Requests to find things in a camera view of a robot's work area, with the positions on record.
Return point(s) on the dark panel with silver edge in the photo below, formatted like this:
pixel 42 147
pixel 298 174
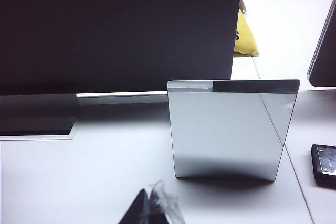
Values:
pixel 324 58

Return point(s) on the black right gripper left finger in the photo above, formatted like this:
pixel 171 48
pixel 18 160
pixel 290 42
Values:
pixel 136 211

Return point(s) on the black phone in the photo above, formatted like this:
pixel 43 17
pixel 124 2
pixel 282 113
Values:
pixel 325 166

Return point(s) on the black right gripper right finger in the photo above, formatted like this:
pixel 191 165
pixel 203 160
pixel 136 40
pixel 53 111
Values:
pixel 160 211

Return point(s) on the large black monitor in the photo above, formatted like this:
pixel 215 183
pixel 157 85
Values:
pixel 118 32

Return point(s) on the yellow bag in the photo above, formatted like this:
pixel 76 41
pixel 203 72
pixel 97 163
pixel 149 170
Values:
pixel 244 40

